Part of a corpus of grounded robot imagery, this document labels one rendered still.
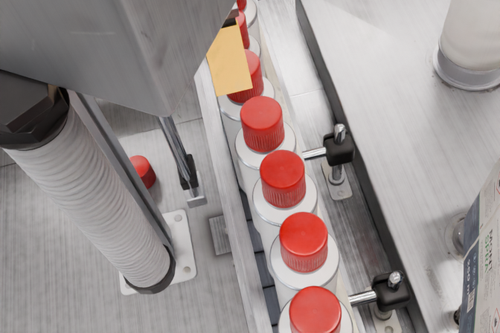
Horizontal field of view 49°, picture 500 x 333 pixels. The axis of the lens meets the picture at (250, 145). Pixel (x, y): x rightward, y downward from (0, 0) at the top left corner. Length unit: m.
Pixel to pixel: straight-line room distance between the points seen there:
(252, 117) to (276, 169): 0.05
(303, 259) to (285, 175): 0.06
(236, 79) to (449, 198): 0.29
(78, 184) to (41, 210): 0.50
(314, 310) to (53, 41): 0.24
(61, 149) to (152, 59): 0.08
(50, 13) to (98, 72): 0.02
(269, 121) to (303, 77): 0.35
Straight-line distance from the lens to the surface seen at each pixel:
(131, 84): 0.17
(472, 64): 0.68
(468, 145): 0.67
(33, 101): 0.21
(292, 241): 0.37
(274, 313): 0.57
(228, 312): 0.63
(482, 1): 0.61
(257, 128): 0.42
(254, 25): 0.56
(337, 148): 0.60
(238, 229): 0.51
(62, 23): 0.17
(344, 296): 0.54
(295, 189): 0.40
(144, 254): 0.33
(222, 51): 0.44
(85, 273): 0.69
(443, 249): 0.61
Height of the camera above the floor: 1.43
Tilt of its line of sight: 58 degrees down
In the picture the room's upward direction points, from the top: 11 degrees counter-clockwise
